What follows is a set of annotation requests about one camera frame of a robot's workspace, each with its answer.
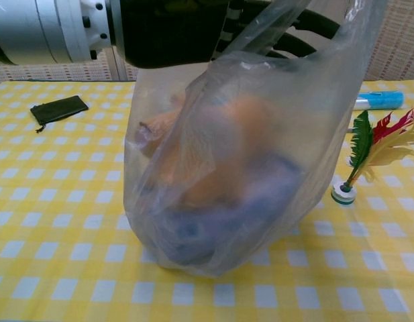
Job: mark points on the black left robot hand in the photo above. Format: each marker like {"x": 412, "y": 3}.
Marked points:
{"x": 166, "y": 30}

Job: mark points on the translucent plastic bag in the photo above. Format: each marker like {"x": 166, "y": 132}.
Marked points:
{"x": 260, "y": 134}

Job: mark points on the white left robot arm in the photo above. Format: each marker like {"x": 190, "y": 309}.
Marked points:
{"x": 45, "y": 30}

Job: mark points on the orange plush toy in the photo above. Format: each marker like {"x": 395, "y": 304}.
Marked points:
{"x": 223, "y": 147}

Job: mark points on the blue printed package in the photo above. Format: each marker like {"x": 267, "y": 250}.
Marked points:
{"x": 226, "y": 221}

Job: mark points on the white and blue tube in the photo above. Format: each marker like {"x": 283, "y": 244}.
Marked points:
{"x": 381, "y": 100}

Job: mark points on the yellow checkered tablecloth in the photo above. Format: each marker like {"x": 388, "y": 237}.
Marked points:
{"x": 59, "y": 234}

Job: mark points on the feather shuttlecock with white base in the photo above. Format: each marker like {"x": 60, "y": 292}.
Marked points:
{"x": 374, "y": 141}

